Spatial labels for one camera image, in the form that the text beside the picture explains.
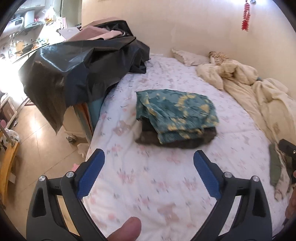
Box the pink folded cloth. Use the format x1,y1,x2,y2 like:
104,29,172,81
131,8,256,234
67,26,123,42

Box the red hanging decoration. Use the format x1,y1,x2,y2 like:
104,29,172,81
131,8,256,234
241,0,250,32

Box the yellow wooden chair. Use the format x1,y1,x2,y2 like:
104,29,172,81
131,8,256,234
0,126,20,207

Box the teal yellow floral pants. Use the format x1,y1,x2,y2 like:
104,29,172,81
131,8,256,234
136,89,219,141

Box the black plastic sheet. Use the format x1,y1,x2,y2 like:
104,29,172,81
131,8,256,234
19,20,150,132

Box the cream beige comforter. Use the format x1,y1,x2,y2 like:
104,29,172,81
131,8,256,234
196,60,295,144

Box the white frilled pillow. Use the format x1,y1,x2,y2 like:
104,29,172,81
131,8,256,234
171,48,210,67

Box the person's right hand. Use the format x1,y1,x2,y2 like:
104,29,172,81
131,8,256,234
284,170,296,219

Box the person's left hand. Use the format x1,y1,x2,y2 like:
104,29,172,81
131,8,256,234
107,217,142,241

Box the olive green garment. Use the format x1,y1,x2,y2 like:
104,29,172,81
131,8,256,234
269,144,281,187

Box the white floral bed sheet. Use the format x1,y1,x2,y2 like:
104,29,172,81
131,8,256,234
83,56,288,240

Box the folded camouflage pants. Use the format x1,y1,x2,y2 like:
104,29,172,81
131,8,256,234
135,118,217,149

